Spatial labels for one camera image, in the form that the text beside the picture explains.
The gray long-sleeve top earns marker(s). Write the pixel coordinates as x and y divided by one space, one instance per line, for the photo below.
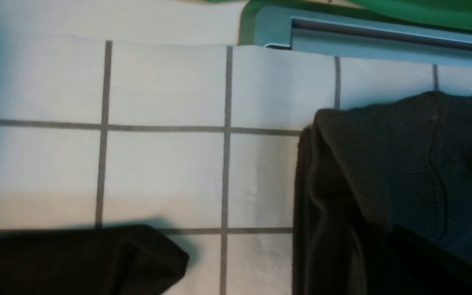
383 199

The white grid table mat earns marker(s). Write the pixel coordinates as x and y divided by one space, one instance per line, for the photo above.
199 142

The black garment pile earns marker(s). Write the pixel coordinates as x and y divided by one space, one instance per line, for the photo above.
127 260

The green backdrop cloth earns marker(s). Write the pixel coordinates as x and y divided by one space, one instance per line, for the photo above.
453 15

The gray metal rail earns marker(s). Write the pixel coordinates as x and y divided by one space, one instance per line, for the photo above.
347 32

